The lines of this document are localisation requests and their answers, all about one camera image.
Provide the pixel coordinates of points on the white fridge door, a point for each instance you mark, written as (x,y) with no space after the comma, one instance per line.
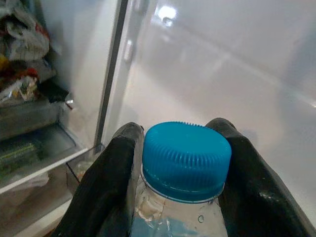
(222,61)

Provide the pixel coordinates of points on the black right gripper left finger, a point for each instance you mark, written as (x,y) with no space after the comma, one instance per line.
(106,177)

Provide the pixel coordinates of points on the clear plastic bottle blue cap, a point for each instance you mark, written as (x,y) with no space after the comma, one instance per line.
(185,163)

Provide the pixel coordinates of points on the colourful snack packet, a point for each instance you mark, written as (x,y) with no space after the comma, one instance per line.
(22,86)

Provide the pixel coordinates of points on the clear fridge drawer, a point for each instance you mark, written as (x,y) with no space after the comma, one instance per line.
(81,168)

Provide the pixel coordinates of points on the glass fridge shelf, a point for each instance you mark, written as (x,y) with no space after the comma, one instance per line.
(37,158)

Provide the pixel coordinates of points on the white plastic bag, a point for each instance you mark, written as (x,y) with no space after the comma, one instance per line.
(27,37)

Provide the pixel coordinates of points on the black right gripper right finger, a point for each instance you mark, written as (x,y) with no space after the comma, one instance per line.
(261,187)

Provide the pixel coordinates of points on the green packet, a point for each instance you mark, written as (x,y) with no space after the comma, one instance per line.
(19,153)

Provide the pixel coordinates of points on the white fridge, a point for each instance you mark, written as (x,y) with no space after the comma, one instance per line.
(81,61)

